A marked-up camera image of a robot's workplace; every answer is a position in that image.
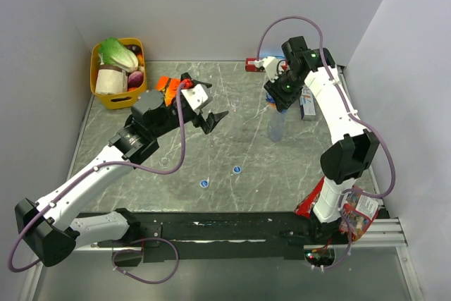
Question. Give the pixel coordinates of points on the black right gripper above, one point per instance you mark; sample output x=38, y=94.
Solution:
x=282, y=101

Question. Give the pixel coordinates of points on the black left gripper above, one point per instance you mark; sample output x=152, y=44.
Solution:
x=211, y=120

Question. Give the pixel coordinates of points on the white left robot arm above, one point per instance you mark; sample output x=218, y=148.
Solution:
x=51, y=226

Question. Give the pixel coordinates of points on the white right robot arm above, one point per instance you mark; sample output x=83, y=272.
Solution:
x=353, y=145

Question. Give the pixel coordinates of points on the toilet paper roll blue wrapper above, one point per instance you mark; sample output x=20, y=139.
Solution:
x=270, y=100

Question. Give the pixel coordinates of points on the silver toothpaste box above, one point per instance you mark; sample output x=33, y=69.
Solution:
x=306, y=102

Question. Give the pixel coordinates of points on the orange razor box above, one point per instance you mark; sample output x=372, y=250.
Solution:
x=169, y=88

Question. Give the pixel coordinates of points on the light blue packet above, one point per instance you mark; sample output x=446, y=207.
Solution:
x=276, y=57

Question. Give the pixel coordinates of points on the red rectangular box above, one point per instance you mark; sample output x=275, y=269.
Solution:
x=251, y=66

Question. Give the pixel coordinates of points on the red onion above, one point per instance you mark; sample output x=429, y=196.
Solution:
x=135, y=79

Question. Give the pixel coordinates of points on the small clear glass cup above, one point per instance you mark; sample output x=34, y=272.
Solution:
x=164, y=162

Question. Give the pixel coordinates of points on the yellow plastic basket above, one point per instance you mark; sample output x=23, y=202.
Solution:
x=128, y=98

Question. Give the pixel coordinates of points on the white paper wrapped package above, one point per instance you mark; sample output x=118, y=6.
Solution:
x=111, y=80

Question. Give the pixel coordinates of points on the toy napa cabbage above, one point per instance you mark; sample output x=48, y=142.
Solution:
x=113, y=53

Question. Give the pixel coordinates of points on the red snack bag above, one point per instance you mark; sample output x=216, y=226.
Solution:
x=360, y=210

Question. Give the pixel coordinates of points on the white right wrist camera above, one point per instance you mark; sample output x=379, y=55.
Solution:
x=271, y=66

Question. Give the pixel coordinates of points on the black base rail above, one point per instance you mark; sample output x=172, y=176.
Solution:
x=227, y=235

